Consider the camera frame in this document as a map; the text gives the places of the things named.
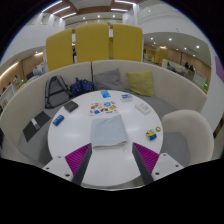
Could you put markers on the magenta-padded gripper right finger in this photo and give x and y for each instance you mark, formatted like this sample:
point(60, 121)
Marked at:
point(149, 159)

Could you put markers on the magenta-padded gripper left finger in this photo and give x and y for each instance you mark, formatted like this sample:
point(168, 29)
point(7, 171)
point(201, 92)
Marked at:
point(76, 159)

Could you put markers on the light blue towel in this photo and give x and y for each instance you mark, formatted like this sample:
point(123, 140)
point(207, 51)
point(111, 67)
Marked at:
point(109, 131)

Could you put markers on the small yellow blue toy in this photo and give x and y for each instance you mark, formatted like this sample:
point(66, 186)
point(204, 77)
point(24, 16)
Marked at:
point(151, 134)

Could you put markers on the small blue box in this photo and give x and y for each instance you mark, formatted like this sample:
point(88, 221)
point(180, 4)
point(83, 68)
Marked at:
point(58, 120)

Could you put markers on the white armchair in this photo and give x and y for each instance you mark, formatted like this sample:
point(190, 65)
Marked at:
point(193, 133)

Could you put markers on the flat white box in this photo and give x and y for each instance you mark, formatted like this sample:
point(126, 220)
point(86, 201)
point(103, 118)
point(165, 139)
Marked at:
point(143, 108)

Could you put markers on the dark brown wallet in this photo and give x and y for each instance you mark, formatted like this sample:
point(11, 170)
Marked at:
point(71, 106)

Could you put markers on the colourful sticker sheet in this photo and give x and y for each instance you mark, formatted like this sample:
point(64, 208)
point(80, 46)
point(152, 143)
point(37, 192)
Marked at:
point(103, 108)

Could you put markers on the small clear box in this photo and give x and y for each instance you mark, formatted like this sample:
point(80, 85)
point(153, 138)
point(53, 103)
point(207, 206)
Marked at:
point(126, 97)

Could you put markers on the grey backpack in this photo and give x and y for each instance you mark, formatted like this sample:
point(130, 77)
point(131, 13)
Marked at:
point(56, 92)

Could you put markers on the navy blue patterned bag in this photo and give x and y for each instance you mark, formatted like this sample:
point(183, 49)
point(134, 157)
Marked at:
point(81, 87)

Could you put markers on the yellow-green cushion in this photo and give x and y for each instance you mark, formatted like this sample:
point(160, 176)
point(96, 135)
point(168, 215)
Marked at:
point(140, 83)

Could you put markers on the curved white sofa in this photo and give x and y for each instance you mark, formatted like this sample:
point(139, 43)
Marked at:
point(20, 106)

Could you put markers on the grey cushion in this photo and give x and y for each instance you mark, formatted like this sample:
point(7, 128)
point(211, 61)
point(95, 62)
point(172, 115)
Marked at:
point(108, 80)

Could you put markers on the person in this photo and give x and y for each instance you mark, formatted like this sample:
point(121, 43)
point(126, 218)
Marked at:
point(37, 70)

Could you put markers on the yellow upholstered panel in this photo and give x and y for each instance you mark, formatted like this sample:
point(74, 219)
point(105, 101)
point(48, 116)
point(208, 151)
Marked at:
point(92, 42)
point(127, 42)
point(59, 50)

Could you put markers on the ceiling lights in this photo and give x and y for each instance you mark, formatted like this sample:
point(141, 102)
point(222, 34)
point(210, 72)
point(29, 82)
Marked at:
point(61, 10)

